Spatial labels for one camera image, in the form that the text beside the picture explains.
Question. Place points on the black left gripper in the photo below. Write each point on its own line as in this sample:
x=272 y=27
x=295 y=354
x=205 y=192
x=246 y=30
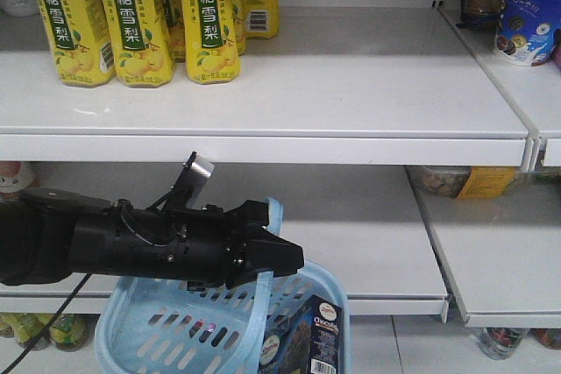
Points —
x=197 y=246

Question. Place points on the blue chocolate cookie box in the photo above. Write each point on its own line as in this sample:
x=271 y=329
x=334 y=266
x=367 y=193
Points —
x=305 y=340

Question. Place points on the light blue plastic basket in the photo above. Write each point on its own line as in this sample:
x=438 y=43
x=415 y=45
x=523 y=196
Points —
x=160 y=326

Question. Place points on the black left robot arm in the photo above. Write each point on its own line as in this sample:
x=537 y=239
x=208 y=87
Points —
x=47 y=235

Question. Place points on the white store shelving unit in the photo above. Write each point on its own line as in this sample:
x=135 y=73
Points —
x=326 y=117

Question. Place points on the yellow pear drink bottle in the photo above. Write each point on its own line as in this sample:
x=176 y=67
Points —
x=210 y=41
x=79 y=41
x=140 y=42

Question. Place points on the blue cookie cup package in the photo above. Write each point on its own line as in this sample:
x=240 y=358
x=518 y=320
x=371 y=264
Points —
x=528 y=31

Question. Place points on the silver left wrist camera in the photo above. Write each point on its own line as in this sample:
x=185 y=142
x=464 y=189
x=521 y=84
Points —
x=195 y=173

